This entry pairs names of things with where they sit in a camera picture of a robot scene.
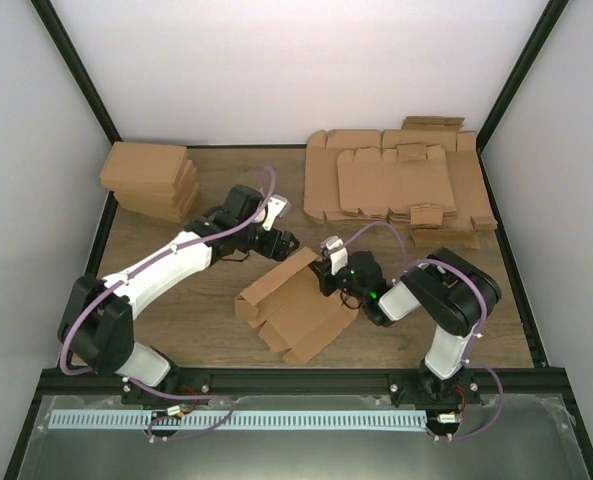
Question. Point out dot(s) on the left black corner frame post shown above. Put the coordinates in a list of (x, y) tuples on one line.
[(67, 50)]

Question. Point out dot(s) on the bottom folded cardboard box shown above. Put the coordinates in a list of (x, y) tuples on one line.
[(168, 214)]

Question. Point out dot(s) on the right black corner frame post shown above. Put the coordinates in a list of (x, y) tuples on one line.
[(538, 37)]

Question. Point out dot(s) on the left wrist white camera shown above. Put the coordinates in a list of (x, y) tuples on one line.
[(277, 207)]

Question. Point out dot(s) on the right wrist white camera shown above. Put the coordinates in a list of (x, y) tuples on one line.
[(333, 249)]

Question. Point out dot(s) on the light blue slotted cable duct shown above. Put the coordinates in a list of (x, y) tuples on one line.
[(273, 420)]

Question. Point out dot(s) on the black corner frame post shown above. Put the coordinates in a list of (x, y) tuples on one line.
[(67, 50), (538, 37)]

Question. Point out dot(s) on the pile of flat cardboard blanks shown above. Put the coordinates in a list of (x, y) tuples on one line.
[(424, 177)]

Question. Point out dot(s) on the wrist white camera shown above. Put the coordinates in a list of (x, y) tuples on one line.
[(277, 207), (333, 249)]

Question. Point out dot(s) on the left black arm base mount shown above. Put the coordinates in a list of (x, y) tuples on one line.
[(176, 392)]

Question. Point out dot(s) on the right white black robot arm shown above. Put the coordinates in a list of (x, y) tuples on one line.
[(456, 294)]

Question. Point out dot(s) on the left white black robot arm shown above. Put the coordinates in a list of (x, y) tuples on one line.
[(97, 328)]

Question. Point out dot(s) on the black aluminium frame rail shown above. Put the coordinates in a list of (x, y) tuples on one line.
[(275, 381)]

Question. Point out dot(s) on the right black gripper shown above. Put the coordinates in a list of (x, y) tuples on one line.
[(326, 287)]

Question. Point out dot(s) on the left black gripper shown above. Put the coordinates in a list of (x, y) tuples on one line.
[(281, 251)]

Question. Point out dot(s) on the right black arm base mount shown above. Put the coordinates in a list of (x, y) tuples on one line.
[(424, 390)]

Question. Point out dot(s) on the top folded cardboard box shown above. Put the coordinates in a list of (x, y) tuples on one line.
[(155, 167)]

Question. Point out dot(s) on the brown cardboard box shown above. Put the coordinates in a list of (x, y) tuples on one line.
[(290, 314)]

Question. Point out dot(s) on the folded cardboard box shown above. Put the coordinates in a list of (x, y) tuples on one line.
[(155, 167), (189, 178), (168, 214), (148, 204), (161, 188)]

